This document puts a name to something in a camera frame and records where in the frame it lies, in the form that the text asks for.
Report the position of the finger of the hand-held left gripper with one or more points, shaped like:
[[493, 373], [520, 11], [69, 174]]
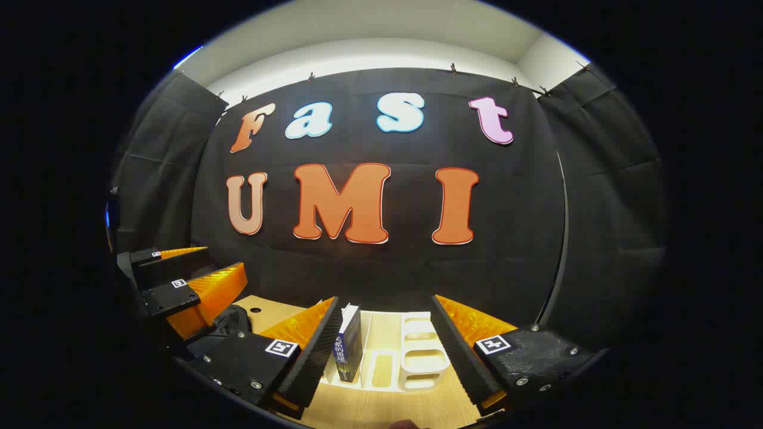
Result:
[[173, 298], [170, 268]]

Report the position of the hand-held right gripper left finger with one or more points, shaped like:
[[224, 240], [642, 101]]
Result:
[[310, 363]]

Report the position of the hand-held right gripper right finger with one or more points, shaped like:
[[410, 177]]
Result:
[[459, 357]]

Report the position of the white bookshelf organizer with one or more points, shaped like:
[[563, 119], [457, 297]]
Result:
[[423, 351]]

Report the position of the dark blue book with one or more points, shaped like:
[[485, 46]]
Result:
[[351, 345]]

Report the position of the black schoolbag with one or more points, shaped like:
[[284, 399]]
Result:
[[229, 322]]

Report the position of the black backdrop cloth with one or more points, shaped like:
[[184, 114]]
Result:
[[387, 274]]

